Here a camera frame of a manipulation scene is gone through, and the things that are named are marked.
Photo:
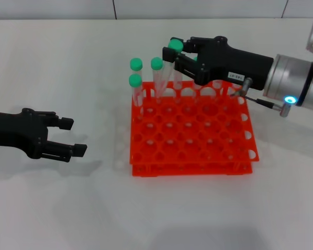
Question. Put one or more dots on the orange test tube rack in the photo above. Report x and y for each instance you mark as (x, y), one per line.
(193, 156)

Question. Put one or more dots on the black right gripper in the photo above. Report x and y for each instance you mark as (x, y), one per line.
(224, 62)

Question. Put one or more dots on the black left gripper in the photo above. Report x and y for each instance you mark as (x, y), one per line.
(15, 130)

